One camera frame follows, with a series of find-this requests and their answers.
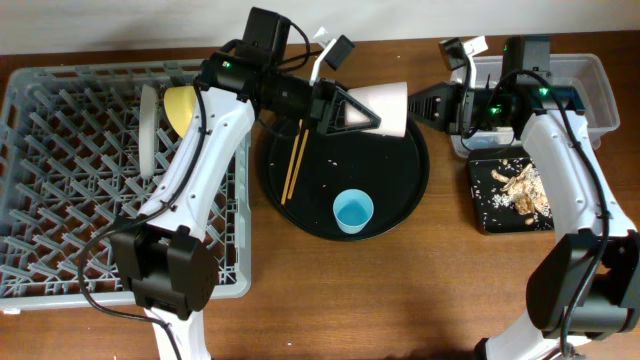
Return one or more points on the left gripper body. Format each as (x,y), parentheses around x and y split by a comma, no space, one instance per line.
(324,107)

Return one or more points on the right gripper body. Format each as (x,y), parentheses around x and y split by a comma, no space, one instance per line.
(465,107)

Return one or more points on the pink cup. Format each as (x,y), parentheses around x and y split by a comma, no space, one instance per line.
(389,102)

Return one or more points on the peanut shells and rice scraps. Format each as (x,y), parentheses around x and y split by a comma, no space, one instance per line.
(525,192)

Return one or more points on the yellow bowl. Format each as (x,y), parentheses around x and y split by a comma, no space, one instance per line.
(179,105)

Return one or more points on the grey plate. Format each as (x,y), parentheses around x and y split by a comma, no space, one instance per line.
(148,122)

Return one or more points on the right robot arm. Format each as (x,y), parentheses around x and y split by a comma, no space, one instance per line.
(587,287)

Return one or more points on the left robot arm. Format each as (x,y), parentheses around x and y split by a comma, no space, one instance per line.
(160,254)

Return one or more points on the grey dishwasher rack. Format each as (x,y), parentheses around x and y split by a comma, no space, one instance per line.
(70,167)

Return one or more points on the right wooden chopstick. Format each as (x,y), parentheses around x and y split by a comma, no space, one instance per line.
(295,168)

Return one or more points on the wooden chopstick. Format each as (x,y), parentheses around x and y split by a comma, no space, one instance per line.
(290,165)
(295,168)

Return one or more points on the left wooden chopstick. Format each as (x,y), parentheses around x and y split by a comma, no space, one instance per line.
(290,165)

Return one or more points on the round black tray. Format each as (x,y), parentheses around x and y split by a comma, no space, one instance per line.
(393,171)

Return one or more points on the black rectangular tray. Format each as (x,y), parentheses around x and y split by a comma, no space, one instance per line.
(485,215)

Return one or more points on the blue cup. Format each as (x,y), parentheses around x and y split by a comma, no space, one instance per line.
(352,210)

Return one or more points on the clear plastic storage bin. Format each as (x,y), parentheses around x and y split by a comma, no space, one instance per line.
(586,74)

